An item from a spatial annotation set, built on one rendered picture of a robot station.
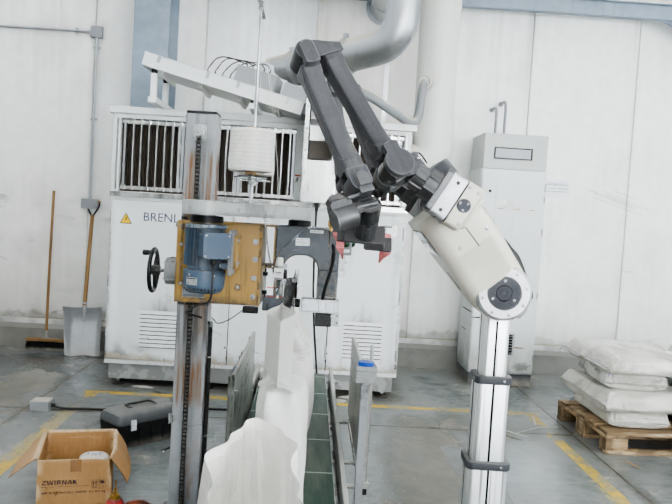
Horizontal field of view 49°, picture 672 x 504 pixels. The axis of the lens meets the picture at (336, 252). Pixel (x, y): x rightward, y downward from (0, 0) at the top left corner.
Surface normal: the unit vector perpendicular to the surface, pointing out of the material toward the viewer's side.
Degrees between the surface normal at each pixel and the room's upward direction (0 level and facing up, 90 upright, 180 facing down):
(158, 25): 90
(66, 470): 90
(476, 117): 90
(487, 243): 115
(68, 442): 91
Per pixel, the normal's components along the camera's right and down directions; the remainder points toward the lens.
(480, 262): 0.32, 0.49
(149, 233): 0.03, 0.05
